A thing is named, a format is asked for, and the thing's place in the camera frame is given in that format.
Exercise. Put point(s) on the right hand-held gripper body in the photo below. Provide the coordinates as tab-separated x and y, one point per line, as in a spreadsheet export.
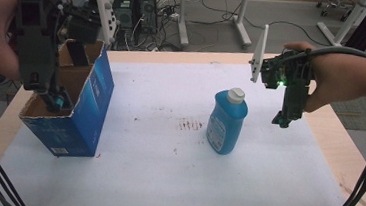
295	86

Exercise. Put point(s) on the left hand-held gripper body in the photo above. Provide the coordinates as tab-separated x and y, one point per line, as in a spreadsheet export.
37	46

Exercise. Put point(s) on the blue cardboard box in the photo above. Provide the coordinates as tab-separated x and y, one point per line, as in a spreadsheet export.
90	108

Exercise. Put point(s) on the blue liquid bottle white cap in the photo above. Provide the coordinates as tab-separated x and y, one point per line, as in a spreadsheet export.
224	123

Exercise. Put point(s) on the person's right hand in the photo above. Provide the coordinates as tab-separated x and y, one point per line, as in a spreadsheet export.
333	79

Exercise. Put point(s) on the white metal stand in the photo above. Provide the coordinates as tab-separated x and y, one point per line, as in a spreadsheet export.
343	28
183	22
242	28

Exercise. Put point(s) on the wheeled cart base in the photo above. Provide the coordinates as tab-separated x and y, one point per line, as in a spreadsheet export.
335	6

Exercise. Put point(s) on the black computer tower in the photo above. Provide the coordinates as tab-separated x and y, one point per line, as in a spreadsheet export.
124	6
146	7

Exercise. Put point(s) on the white foam mat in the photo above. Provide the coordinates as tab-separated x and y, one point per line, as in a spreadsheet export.
164	175

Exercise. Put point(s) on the white power strip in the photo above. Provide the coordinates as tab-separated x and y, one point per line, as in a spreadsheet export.
174	16

